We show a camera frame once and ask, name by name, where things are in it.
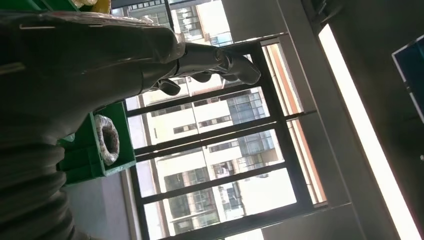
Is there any green crate with yellow coils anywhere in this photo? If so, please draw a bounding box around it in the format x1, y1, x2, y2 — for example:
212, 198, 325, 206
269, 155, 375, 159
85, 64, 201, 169
0, 0, 80, 12

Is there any green crate with speckled coils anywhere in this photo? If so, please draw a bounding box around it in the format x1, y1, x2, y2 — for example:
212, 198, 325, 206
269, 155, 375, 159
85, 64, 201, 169
56, 100, 137, 186

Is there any dark framed window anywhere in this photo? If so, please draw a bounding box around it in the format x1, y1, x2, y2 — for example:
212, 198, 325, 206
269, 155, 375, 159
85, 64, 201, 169
110, 0, 329, 240

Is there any long ceiling light strip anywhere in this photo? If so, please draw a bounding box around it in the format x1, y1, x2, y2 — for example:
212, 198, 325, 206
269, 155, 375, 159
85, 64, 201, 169
317, 23, 423, 240

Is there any yellow wire coil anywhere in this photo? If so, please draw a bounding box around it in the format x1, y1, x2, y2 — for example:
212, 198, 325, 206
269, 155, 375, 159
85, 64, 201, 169
71, 0, 112, 14

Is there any black white speckled wire coil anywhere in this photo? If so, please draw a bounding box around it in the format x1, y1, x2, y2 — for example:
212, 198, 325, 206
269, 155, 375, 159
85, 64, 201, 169
93, 114, 121, 167

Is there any blue wall screen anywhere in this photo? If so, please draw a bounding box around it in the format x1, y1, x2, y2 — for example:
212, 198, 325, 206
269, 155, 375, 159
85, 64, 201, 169
391, 34, 424, 124

